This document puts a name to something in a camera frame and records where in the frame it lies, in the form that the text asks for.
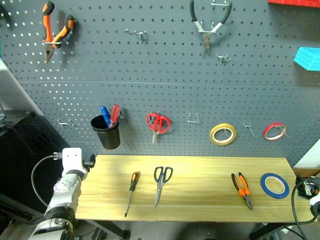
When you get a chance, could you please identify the black table leg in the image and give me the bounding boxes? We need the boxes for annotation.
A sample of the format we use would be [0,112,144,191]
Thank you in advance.
[81,219,132,240]
[249,222,292,240]

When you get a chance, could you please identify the grey-handled scissors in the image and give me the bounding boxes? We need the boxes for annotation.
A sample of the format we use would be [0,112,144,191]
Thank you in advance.
[153,166,174,209]

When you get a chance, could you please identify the grey metal pegboard wall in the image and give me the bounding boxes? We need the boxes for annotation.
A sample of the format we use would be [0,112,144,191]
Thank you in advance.
[0,0,320,168]

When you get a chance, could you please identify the cyan plastic bin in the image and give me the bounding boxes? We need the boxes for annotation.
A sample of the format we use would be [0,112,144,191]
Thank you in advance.
[293,46,320,72]

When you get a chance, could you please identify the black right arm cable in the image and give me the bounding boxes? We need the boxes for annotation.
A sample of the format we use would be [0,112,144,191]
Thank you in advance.
[290,184,319,240]

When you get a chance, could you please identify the yellow tape roll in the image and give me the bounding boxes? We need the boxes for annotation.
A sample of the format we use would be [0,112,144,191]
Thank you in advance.
[209,122,238,147]

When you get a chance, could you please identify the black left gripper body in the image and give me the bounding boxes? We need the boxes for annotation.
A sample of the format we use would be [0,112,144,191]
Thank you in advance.
[83,153,97,174]

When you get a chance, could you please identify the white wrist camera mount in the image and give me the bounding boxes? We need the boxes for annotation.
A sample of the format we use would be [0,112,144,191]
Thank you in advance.
[309,194,320,214]
[60,147,89,176]

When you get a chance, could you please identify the orange black handled screwdriver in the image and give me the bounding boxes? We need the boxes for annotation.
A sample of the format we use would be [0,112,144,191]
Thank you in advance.
[124,171,141,218]

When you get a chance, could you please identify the orange black combination pliers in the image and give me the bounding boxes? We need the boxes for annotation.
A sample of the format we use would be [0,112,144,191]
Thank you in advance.
[230,172,254,211]

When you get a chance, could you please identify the black white handled pliers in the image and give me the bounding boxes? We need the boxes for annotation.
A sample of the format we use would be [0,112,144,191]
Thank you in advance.
[189,0,233,57]

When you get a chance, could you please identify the black plastic cup holder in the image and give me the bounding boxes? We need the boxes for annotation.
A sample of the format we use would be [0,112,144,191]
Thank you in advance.
[90,114,122,151]

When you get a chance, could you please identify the black cabinet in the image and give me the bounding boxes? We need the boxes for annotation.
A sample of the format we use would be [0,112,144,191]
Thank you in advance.
[0,109,72,216]

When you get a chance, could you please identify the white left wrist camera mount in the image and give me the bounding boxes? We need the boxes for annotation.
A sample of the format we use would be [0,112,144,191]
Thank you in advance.
[60,147,89,176]

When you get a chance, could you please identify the orange black long-nose pliers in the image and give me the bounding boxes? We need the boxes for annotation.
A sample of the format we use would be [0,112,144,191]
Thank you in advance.
[41,1,76,65]

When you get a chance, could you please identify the red tape roll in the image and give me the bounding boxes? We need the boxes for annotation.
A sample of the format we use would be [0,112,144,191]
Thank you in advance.
[262,122,288,142]

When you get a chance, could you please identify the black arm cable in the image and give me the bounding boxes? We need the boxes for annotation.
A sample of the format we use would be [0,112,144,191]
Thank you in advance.
[290,184,319,240]
[30,152,64,208]

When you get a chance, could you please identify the red plastic bin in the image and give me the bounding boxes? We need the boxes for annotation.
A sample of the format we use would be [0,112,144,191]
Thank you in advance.
[267,0,320,10]

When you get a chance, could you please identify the blue tape roll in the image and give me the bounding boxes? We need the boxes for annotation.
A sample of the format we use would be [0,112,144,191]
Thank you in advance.
[259,172,291,200]

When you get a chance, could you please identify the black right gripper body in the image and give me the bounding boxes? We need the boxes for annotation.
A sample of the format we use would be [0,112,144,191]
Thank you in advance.
[296,175,320,200]

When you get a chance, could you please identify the red marker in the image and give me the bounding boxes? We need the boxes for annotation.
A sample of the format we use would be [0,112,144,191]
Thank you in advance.
[109,104,122,126]

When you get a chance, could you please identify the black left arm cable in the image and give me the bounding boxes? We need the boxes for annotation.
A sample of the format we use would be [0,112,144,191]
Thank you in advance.
[30,152,64,208]

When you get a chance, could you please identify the red handled scissors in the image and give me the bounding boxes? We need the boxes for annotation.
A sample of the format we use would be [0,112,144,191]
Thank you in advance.
[146,112,172,145]

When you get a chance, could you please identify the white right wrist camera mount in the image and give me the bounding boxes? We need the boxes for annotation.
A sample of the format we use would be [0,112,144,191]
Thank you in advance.
[309,194,320,214]

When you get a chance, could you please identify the blue marker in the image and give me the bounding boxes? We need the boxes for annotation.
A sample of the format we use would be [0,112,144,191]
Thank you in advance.
[99,105,111,129]

